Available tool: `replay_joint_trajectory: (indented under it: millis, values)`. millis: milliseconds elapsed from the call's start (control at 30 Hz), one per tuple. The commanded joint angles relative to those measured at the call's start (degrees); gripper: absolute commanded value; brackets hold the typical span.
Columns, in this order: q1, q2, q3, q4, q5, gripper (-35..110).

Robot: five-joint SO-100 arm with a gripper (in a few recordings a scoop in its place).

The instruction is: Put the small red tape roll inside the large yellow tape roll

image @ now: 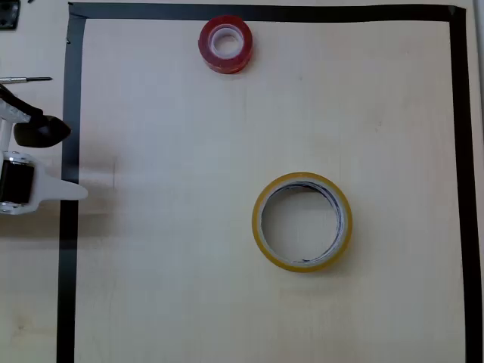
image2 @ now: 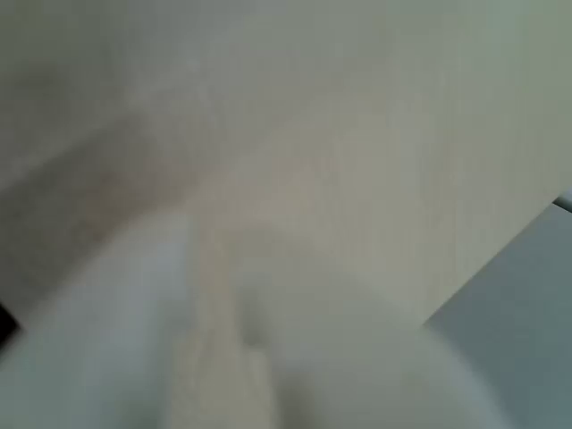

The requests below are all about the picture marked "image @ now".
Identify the large yellow tape roll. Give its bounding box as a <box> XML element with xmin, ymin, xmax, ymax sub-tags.
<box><xmin>251</xmin><ymin>172</ymin><xmax>354</xmax><ymax>274</ymax></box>

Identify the thin metal screwdriver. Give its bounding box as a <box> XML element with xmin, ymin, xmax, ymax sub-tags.
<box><xmin>0</xmin><ymin>76</ymin><xmax>53</xmax><ymax>83</ymax></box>

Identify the small red tape roll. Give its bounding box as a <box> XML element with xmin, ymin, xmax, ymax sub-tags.
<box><xmin>198</xmin><ymin>14</ymin><xmax>253</xmax><ymax>74</ymax></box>

